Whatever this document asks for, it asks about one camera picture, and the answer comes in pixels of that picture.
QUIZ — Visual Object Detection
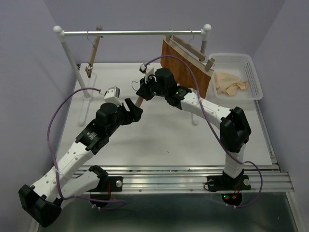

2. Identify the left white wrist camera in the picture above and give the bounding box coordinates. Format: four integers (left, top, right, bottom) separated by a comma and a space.
99, 87, 121, 106

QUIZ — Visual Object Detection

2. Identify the brown underwear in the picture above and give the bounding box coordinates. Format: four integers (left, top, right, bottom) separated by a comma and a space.
160, 39, 214, 98

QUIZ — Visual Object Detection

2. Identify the empty wooden clip hanger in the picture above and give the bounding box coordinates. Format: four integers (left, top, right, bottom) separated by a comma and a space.
85, 34, 104, 78

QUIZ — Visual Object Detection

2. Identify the wooden clip hanger with beige underwear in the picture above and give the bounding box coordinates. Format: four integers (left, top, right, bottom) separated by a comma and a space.
131, 80, 144, 108

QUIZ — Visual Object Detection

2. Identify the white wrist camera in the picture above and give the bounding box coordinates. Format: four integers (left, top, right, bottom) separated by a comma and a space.
99, 87, 121, 106
139, 63, 157, 84

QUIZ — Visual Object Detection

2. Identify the wooden hanger with brown underwear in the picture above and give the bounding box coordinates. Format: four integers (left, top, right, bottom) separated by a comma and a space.
165, 24, 215, 72

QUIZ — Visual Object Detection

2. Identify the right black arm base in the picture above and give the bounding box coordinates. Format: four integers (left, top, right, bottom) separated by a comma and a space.
203, 175, 251, 207

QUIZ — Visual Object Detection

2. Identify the white plastic basket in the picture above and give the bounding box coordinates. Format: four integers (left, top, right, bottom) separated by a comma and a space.
210, 53, 263, 102

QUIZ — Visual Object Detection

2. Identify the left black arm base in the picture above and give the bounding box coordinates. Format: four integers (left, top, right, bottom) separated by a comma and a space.
86, 176, 126, 211

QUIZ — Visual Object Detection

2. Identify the beige underwear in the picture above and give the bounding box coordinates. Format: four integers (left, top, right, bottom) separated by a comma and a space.
214, 72, 249, 96

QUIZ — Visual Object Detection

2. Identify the white clothes rack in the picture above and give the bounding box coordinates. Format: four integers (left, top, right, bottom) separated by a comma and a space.
53, 26, 201, 126

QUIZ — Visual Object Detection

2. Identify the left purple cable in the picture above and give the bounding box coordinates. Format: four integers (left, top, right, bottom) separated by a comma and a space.
46, 88, 127, 210

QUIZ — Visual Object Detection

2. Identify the aluminium mounting rail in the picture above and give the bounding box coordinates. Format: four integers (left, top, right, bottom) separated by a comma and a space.
38, 165, 295, 194

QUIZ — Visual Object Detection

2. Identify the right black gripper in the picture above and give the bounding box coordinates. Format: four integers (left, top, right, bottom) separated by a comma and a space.
135, 74, 167, 102

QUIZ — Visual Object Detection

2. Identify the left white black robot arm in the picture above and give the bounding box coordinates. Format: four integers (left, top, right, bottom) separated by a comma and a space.
18, 98, 143, 227

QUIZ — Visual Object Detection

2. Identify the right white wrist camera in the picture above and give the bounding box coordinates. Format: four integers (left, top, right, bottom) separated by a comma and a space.
139, 63, 157, 84

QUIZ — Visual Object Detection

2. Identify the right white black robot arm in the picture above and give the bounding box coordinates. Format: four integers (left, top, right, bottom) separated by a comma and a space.
136, 66, 252, 189

